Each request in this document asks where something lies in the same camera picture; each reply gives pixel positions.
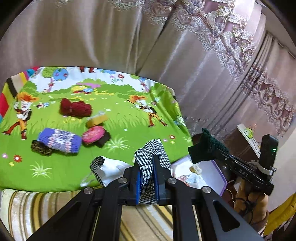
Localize purple cardboard box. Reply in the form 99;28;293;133
171;158;226;198

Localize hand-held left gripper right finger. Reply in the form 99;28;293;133
151;155;266;241

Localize dark green knit cloth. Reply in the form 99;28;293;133
188;128;230;164

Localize green toy device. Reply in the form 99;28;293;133
244;125;256;139

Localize yellow cloth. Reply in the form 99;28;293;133
264;192;296;235

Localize beige satin curtain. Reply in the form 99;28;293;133
0;0;185;77

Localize green cartoon printed blanket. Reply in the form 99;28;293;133
0;66;193;193

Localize beige striped bedspread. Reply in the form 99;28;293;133
0;183;204;241

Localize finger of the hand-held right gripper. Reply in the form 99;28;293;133
214;148;233;163

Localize blue patterned knit sleeve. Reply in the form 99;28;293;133
38;128;82;155

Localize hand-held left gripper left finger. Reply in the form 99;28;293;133
27;165;142;241

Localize red knit hat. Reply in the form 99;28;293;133
60;98;93;118

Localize yellow sponge with hole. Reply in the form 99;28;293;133
86;113;109;128

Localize person's right hand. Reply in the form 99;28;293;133
233;180;269;224

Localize embroidered lace curtain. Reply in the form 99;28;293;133
139;0;296;139

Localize houndstooth cloth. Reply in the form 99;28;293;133
90;138;172;205

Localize leopard print pouch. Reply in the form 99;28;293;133
31;140;54;156

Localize pink and black knitted item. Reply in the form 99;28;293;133
83;132;111;148

